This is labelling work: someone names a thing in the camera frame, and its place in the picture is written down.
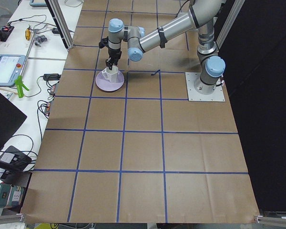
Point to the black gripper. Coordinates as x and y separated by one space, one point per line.
114 53

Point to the white hexagonal cup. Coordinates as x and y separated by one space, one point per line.
111 75

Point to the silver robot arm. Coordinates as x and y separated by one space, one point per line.
182 47

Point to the purple plate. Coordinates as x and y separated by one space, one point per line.
106 85

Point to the black power adapter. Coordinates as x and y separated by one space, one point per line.
55 31
51 76

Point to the black power adapter far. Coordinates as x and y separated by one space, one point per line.
55 31

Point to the long metal rod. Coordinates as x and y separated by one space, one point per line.
28 52

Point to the yellow tool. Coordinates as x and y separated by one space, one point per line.
27 34

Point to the brown paper table cover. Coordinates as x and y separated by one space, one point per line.
135 157

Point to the green plastic clamp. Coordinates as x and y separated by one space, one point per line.
20 86

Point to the blue teach pendant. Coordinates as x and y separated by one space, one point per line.
10 68

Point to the black monitor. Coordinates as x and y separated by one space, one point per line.
11 119

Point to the black box device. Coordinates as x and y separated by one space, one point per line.
14 160

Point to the green white machine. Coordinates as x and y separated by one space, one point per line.
10 195

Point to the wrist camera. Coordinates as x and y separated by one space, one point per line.
103 42

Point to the aluminium frame post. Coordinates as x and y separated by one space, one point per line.
60 23

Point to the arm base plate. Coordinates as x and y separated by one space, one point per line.
199 92

